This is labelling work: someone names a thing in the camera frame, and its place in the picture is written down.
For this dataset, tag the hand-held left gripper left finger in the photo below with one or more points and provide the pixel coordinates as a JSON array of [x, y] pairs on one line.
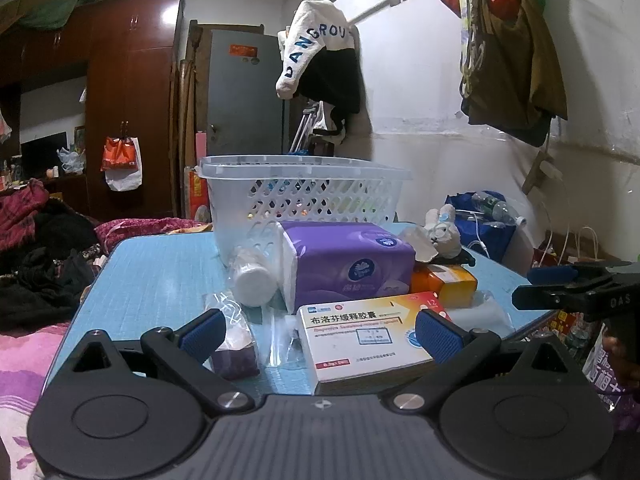
[[202, 336]]

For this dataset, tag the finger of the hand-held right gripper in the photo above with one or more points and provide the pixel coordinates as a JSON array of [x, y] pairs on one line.
[[550, 275], [555, 302]]

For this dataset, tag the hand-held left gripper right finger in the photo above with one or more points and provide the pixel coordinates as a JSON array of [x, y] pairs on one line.
[[435, 341]]

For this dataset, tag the clear bag with purple contents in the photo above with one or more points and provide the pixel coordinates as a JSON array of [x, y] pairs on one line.
[[235, 355]]

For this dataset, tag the orange box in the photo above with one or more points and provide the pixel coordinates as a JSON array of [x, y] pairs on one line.
[[450, 285]]

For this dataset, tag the white plastic bottle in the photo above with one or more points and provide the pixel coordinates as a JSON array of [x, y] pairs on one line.
[[252, 282]]

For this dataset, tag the white medicine box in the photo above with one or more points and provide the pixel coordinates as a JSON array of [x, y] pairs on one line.
[[360, 340]]

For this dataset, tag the clear plastic wrapper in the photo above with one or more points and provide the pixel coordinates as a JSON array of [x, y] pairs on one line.
[[282, 340]]

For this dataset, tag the beige plush rabbit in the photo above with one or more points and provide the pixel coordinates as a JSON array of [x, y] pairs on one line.
[[442, 235]]

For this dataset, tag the purple tissue pack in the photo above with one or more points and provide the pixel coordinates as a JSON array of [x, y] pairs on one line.
[[340, 255]]

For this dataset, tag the white plastic basket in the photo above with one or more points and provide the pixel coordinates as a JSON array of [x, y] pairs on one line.
[[240, 200]]

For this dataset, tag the blue bag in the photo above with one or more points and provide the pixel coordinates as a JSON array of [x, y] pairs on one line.
[[492, 242]]

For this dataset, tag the clear plastic water bottle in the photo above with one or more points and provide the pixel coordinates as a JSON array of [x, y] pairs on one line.
[[492, 207]]

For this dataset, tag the magenta blanket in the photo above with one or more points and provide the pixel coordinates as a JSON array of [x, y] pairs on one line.
[[145, 232]]

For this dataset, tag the pile of dark clothes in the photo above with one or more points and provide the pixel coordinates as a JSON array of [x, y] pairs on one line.
[[40, 270]]

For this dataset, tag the pink bedsheet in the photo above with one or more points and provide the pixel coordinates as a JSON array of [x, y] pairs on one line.
[[25, 385]]

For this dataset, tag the orange and white plastic bag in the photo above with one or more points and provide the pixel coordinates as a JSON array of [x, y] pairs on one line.
[[120, 160]]

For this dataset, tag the olive hanging bag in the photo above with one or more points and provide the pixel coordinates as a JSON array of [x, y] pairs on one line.
[[515, 75]]

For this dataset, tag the wooden boards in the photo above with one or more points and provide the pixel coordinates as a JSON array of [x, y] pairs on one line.
[[187, 110]]

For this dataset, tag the metal crutch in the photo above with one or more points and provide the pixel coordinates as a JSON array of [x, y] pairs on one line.
[[302, 127]]

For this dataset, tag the brown wooden wardrobe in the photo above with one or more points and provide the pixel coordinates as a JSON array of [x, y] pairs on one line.
[[130, 110]]

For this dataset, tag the grey door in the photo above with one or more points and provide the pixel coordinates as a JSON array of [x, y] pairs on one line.
[[240, 100]]

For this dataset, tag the black monitor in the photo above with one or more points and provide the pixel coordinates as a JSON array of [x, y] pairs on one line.
[[42, 155]]

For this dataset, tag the black garment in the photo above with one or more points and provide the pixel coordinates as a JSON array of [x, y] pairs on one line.
[[335, 85]]

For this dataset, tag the white lettered hoodie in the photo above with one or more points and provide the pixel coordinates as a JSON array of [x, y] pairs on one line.
[[310, 25]]

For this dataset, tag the green cloth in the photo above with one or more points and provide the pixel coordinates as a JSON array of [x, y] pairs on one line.
[[60, 7]]

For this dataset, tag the white wall charger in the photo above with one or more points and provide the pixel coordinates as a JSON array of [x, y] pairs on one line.
[[550, 170]]

